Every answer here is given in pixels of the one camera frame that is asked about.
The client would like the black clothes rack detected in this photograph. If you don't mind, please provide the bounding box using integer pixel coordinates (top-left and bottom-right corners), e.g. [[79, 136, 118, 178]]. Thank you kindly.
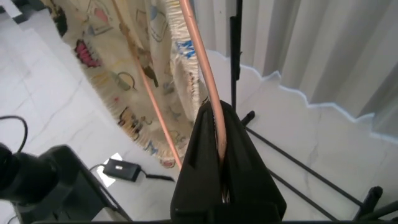
[[229, 0, 398, 222]]

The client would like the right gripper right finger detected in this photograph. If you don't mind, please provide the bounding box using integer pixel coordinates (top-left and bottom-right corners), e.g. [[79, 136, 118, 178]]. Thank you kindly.
[[221, 100, 287, 221]]

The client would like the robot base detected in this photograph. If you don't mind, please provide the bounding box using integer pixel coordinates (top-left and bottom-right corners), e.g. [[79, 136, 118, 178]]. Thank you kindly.
[[0, 143, 134, 222]]

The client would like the black cable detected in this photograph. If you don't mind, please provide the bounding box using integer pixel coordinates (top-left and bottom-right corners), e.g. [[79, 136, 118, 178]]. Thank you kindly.
[[0, 114, 29, 154]]

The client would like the cream printed garment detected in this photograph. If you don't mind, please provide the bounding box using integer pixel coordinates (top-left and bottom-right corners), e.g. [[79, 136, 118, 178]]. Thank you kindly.
[[40, 0, 209, 169]]

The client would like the black power adapter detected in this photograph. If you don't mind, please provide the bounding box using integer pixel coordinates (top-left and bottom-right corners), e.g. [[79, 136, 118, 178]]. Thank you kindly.
[[90, 157, 175, 184]]

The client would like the pink clothes hanger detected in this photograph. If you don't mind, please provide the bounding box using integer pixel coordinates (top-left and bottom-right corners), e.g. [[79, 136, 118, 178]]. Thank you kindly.
[[110, 0, 229, 203]]

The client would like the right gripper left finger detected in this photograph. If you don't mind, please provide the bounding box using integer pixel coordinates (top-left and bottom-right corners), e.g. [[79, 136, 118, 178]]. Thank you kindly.
[[170, 101, 223, 221]]

